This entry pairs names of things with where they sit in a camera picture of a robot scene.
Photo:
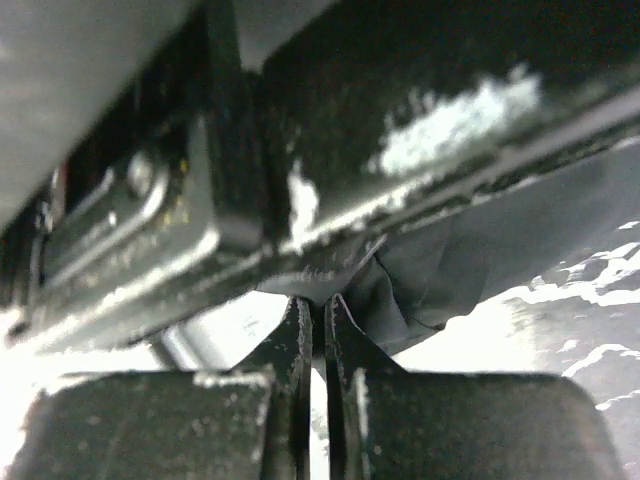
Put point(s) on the black underwear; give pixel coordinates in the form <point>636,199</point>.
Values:
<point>419,280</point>

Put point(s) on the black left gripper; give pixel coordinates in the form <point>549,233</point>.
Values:
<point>159,158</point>

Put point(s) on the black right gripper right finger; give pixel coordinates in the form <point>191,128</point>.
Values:
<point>389,423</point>

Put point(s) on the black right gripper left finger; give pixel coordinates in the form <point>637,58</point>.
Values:
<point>250,422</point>

